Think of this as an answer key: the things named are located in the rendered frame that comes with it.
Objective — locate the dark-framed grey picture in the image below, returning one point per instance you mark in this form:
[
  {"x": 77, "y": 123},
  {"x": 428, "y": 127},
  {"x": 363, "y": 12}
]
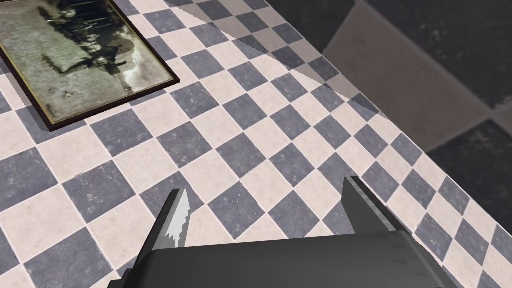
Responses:
[{"x": 76, "y": 56}]

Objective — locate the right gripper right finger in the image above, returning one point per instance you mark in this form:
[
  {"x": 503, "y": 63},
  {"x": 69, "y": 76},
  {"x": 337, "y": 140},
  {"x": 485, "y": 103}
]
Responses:
[{"x": 362, "y": 212}]

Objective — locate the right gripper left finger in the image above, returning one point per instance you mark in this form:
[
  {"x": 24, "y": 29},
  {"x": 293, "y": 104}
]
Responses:
[{"x": 170, "y": 225}]

